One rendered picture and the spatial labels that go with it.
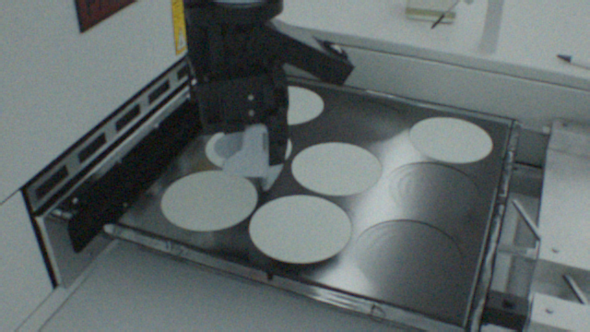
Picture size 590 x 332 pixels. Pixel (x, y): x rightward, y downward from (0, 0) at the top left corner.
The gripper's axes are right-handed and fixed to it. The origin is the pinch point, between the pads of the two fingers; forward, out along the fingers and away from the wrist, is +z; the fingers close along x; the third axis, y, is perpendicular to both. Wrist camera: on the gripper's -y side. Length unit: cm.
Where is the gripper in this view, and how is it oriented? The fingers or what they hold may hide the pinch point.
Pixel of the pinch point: (271, 176)
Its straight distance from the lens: 64.8
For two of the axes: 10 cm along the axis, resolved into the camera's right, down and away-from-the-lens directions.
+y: -9.5, 1.9, -2.6
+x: 3.2, 5.5, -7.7
